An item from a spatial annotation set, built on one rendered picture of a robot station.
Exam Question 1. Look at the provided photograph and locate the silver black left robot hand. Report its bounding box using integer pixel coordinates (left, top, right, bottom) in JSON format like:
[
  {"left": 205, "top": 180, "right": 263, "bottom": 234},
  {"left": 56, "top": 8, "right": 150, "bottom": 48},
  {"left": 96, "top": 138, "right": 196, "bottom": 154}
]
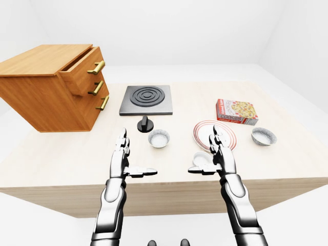
[{"left": 109, "top": 127, "right": 158, "bottom": 180}]

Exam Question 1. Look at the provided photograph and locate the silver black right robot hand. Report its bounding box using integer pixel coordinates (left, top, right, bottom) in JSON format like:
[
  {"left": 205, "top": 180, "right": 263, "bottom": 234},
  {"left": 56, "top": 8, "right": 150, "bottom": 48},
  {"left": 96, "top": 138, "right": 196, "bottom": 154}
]
[{"left": 188, "top": 125, "right": 237, "bottom": 178}]

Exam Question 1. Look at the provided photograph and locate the white plate with red rings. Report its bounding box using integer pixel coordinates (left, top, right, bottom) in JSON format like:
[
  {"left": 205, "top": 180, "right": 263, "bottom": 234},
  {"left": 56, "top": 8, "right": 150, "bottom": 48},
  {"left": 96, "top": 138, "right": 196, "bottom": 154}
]
[{"left": 193, "top": 119, "right": 237, "bottom": 152}]

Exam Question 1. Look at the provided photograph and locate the patterned grey bowl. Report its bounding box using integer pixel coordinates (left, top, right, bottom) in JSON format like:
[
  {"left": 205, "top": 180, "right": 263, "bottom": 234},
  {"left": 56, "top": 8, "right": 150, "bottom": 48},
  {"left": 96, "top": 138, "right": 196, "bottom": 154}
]
[
  {"left": 251, "top": 127, "right": 278, "bottom": 147},
  {"left": 148, "top": 129, "right": 171, "bottom": 149}
]

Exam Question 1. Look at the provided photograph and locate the flat dark stove plate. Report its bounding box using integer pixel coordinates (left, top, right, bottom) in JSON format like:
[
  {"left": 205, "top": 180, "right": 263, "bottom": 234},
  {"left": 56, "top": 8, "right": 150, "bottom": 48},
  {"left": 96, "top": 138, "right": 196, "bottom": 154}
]
[{"left": 119, "top": 85, "right": 173, "bottom": 116}]

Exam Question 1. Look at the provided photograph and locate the small white ramekin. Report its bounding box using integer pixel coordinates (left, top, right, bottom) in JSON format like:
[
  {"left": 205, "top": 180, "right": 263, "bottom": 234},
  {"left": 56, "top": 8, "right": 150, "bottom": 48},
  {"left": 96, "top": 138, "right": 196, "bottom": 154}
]
[{"left": 192, "top": 151, "right": 214, "bottom": 167}]

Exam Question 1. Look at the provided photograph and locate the round black knob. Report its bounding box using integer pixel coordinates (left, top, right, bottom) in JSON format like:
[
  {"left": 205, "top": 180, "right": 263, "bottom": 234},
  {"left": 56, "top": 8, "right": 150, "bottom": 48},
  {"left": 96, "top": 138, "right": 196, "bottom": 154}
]
[{"left": 137, "top": 115, "right": 154, "bottom": 133}]

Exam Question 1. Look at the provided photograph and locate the red cookies box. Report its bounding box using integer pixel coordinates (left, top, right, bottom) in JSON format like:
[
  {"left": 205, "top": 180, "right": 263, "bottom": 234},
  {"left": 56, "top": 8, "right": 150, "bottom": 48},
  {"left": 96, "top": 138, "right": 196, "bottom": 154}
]
[{"left": 216, "top": 98, "right": 259, "bottom": 126}]

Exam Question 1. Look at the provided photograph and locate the wooden low drawer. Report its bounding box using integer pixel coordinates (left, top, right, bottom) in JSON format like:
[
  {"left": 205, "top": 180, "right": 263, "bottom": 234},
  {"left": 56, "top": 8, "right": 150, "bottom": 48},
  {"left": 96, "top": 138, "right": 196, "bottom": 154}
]
[{"left": 72, "top": 90, "right": 110, "bottom": 132}]

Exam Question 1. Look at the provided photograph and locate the wooden middle drawer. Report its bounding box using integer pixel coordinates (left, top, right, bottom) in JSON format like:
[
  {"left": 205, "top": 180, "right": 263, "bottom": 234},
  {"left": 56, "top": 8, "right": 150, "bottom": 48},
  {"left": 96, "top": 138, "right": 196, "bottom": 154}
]
[{"left": 76, "top": 71, "right": 110, "bottom": 99}]

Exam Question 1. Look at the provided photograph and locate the open wooden drawer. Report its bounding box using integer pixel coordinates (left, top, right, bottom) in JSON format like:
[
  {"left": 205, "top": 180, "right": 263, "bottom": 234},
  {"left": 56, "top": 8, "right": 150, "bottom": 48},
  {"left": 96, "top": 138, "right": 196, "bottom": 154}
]
[{"left": 58, "top": 46, "right": 106, "bottom": 96}]

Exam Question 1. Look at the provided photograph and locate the wooden cabinet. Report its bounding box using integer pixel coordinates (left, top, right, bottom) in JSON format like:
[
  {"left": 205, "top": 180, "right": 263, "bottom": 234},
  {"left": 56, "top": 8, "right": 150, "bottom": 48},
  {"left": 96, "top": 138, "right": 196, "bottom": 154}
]
[{"left": 0, "top": 44, "right": 110, "bottom": 133}]

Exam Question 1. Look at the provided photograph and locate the brass handle of low drawer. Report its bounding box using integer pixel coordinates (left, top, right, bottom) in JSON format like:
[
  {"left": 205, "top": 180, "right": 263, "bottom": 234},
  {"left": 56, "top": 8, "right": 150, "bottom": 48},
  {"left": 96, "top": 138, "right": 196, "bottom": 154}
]
[{"left": 95, "top": 95, "right": 110, "bottom": 111}]

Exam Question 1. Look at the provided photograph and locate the brass handle of middle drawer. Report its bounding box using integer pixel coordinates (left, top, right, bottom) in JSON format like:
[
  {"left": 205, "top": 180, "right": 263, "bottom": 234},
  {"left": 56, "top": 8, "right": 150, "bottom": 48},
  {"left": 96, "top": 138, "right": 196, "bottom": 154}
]
[{"left": 88, "top": 80, "right": 105, "bottom": 96}]

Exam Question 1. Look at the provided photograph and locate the brass handle of open drawer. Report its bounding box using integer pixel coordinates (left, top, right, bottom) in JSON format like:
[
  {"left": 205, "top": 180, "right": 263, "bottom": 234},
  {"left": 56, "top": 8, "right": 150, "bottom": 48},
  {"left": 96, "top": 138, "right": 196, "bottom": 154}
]
[{"left": 87, "top": 60, "right": 106, "bottom": 75}]

